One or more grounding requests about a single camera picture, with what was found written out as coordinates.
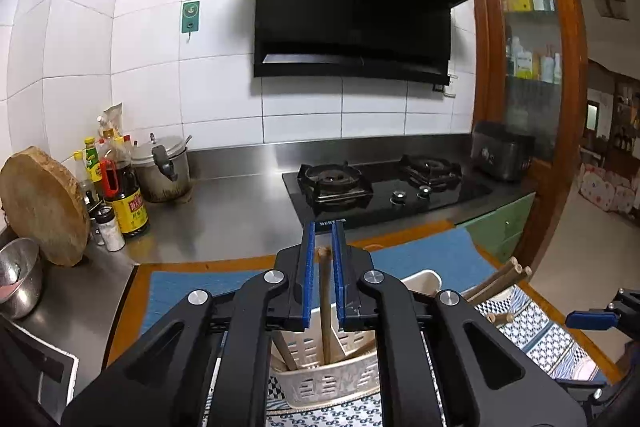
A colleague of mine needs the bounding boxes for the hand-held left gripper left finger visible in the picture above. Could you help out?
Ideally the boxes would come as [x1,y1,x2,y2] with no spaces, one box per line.
[60,221,318,427]

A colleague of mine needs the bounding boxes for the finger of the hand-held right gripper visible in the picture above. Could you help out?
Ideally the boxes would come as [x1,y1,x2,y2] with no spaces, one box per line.
[565,310,619,331]

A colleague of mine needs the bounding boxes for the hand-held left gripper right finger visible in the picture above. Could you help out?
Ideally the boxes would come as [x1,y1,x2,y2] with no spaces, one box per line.
[331,220,586,427]

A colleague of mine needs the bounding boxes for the single wooden chopstick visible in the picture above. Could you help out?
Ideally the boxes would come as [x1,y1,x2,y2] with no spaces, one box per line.
[277,339,299,371]
[317,247,337,366]

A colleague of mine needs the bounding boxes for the row of wooden chopsticks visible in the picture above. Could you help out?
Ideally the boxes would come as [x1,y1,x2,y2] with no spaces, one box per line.
[462,256,533,326]

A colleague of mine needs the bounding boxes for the white plastic utensil holder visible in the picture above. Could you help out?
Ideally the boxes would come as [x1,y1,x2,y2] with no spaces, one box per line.
[270,269,444,411]

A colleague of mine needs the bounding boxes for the blue white patterned cloth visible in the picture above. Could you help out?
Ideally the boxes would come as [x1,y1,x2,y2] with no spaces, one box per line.
[140,227,608,427]

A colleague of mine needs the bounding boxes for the black gas stove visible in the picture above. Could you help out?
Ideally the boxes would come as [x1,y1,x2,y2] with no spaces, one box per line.
[281,154,494,231]

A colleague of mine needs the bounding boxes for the white pink printed panel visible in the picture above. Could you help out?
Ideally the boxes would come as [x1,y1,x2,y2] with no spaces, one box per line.
[577,161,640,222]

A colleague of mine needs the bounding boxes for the green cabinet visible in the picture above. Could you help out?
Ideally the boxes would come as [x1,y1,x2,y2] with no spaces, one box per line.
[454,192,537,266]

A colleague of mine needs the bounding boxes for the metal pressure cooker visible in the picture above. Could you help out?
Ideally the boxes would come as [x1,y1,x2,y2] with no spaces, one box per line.
[131,133,194,204]

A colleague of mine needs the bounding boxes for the black toaster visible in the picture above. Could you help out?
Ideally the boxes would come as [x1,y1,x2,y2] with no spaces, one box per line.
[471,120,537,182]

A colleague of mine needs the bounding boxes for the soy sauce bottle yellow label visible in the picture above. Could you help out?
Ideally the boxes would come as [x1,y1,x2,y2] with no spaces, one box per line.
[99,151,152,239]

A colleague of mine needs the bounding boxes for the small white seasoning shaker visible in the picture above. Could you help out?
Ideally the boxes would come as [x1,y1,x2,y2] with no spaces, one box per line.
[95,206,127,253]

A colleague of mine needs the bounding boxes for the wooden glass door cabinet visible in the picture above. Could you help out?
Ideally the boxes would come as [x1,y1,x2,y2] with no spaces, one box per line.
[471,0,590,260]

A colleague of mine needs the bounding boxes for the white bottle green label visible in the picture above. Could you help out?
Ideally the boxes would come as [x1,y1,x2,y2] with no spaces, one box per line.
[515,49,534,80]

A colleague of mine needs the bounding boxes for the round wooden cutting board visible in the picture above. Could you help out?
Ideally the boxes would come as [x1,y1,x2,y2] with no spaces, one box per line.
[0,146,92,268]

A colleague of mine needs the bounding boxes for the metal bowl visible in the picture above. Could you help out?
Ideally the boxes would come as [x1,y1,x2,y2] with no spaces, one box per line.
[0,237,44,320]

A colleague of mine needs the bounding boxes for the green wall hook sticker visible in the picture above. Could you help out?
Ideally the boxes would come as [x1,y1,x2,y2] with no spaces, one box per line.
[180,0,200,42]

